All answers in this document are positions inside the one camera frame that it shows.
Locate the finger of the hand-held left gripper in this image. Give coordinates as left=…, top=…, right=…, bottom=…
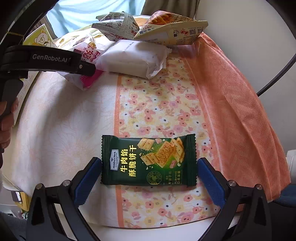
left=70, top=54, right=97, bottom=77

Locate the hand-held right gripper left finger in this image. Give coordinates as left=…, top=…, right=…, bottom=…
left=26, top=157, right=102, bottom=241

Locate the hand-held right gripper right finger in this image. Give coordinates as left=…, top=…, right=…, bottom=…
left=196, top=157, right=272, bottom=241

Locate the pink and white snack packet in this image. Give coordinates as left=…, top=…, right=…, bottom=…
left=57, top=32, right=110, bottom=91

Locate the yellow-green cardboard box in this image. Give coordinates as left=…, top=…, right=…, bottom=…
left=23, top=24, right=57, bottom=49

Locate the dark green cracker packet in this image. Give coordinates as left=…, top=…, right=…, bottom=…
left=100, top=135, right=197, bottom=187

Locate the person's left hand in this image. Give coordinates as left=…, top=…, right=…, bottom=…
left=0, top=97, right=19, bottom=149

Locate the white plain snack packet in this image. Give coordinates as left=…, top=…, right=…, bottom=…
left=95, top=39, right=170, bottom=79

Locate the white crumpled snack bag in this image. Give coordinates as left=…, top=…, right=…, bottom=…
left=92, top=11, right=140, bottom=40

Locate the light blue cloth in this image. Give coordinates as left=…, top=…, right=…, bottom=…
left=46, top=0, right=145, bottom=35

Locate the yellow flat object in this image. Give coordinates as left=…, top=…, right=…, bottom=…
left=14, top=192, right=31, bottom=212

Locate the blue chair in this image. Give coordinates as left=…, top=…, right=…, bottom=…
left=268, top=185, right=296, bottom=207

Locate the white table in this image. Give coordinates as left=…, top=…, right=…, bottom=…
left=53, top=215, right=238, bottom=241

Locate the floral orange tablecloth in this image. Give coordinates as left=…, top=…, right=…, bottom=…
left=5, top=30, right=290, bottom=230

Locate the cream snack bag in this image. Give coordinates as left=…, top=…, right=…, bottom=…
left=134, top=10, right=208, bottom=47

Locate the black curved cable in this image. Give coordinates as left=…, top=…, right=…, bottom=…
left=255, top=52, right=296, bottom=98

